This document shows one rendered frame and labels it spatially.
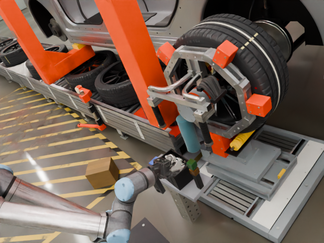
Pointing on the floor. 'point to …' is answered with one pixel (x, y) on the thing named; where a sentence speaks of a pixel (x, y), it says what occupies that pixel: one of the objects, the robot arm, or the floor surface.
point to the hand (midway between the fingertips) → (177, 166)
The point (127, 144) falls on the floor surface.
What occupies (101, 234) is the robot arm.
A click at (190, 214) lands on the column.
